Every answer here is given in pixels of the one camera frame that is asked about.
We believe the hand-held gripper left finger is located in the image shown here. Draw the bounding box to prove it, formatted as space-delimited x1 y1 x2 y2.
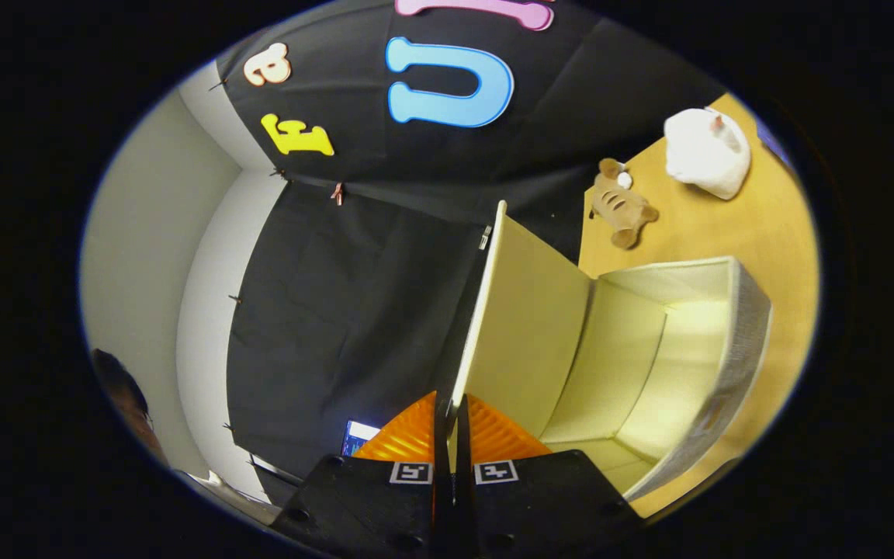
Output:
270 392 456 557

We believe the person's head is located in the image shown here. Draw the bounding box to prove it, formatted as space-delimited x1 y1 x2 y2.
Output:
90 348 167 465

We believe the bright screen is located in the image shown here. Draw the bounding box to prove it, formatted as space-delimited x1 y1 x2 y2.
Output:
341 419 383 457

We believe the beige storage box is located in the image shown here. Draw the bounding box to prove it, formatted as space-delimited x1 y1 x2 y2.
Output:
447 200 773 502

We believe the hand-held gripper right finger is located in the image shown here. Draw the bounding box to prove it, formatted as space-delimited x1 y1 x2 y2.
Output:
455 394 643 557

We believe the brown striped plush toy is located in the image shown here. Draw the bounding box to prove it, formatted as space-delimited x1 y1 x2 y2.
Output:
588 158 660 250

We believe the white plush toy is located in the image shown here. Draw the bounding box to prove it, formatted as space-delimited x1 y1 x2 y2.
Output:
663 107 752 201

